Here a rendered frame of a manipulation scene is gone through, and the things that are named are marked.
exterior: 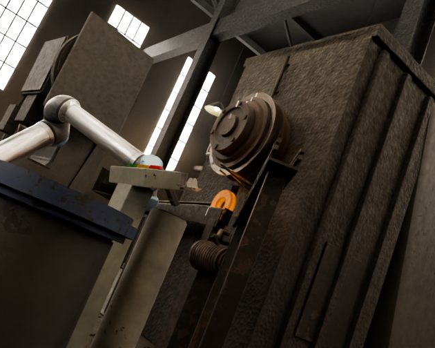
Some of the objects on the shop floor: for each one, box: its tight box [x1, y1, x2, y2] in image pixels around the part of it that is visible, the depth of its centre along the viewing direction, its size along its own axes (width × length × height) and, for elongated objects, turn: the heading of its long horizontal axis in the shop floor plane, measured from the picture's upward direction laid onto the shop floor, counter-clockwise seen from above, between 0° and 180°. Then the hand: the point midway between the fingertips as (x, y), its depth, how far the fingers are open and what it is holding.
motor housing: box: [155, 240, 228, 348], centre depth 190 cm, size 13×22×54 cm, turn 95°
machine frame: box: [141, 24, 435, 348], centre depth 260 cm, size 73×108×176 cm
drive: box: [363, 104, 435, 348], centre depth 298 cm, size 104×95×178 cm
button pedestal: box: [66, 166, 181, 348], centre depth 130 cm, size 16×24×62 cm, turn 95°
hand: (197, 190), depth 224 cm, fingers closed
